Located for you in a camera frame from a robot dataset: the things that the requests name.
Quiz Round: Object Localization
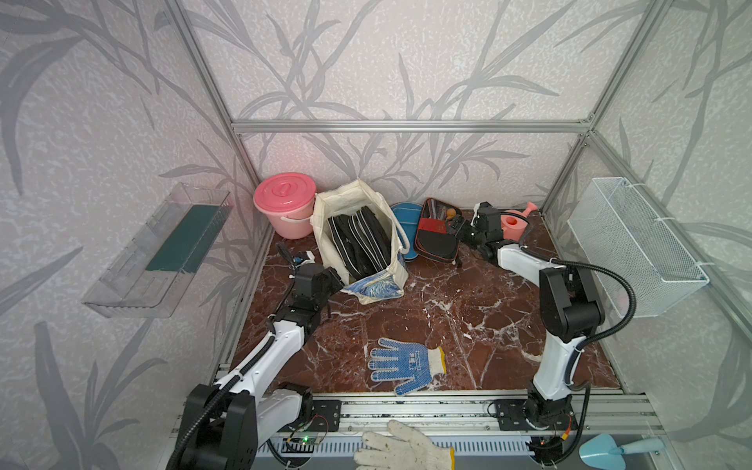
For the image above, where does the black red paddle case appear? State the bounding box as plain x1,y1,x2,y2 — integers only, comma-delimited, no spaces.
415,198,463,266

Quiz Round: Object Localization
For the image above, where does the blue paddle case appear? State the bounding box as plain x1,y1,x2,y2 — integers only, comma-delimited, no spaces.
391,203,422,262

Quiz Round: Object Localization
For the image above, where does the cream canvas tote bag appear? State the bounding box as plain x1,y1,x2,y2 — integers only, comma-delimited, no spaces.
311,179,410,305

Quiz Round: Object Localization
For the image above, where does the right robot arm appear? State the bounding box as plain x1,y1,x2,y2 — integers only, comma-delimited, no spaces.
446,202,636,429

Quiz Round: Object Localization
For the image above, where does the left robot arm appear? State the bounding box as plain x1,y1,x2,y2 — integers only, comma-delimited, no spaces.
166,244,344,469

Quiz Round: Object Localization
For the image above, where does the pink watering can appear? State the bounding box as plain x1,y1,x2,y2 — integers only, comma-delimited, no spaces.
501,202,539,242

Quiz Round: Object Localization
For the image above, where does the black zippered paddle case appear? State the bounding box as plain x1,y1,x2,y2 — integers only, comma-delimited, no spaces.
327,215,372,280

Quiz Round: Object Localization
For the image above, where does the black paddle case white trim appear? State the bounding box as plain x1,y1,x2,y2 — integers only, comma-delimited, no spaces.
349,206,391,272

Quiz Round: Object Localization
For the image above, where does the pink bucket with lid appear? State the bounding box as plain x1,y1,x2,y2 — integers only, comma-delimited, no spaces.
254,172,316,240

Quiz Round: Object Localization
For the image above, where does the blue dotted work glove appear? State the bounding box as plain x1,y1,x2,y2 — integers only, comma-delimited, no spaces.
368,338,448,396

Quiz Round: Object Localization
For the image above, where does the white knit work glove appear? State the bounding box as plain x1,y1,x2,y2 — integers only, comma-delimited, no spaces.
354,420,456,470

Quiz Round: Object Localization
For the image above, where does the light blue garden trowel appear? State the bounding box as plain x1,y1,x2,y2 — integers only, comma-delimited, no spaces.
579,434,665,470

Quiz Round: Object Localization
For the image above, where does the white wire mesh basket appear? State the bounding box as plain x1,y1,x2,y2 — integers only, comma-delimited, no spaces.
568,177,709,318

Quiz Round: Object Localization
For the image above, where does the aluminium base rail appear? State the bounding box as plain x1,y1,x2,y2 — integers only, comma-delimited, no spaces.
313,389,665,437

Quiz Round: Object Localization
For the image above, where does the clear acrylic wall shelf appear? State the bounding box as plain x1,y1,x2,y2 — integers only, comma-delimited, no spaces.
82,183,233,318

